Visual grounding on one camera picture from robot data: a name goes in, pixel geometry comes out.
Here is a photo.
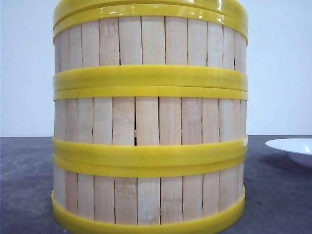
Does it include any bamboo steamer basket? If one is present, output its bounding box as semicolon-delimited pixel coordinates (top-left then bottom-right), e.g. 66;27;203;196
52;164;245;234
53;4;248;99
53;97;247;170

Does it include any bamboo steamer lid yellow rim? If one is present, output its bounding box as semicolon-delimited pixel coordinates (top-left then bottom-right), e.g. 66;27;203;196
53;0;250;30

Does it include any white plate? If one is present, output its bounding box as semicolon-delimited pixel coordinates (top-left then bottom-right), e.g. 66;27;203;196
265;138;312;169

